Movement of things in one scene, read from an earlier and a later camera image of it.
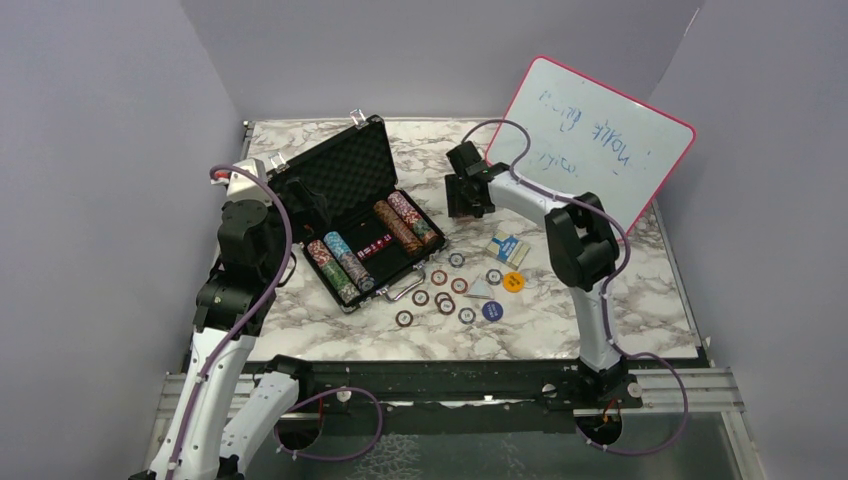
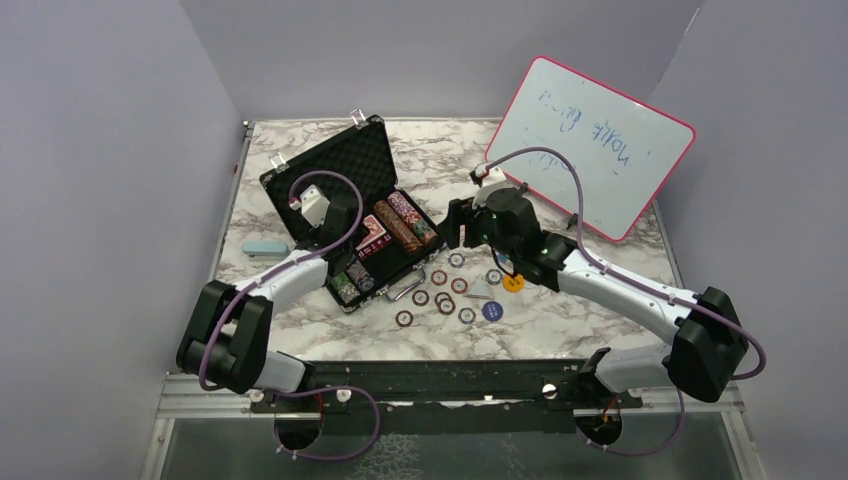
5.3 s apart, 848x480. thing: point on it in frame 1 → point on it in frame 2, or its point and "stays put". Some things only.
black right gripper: x=454 y=203 → x=460 y=212
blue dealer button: x=492 y=311 stays put
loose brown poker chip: x=420 y=298 stays put
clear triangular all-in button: x=478 y=288 stays put
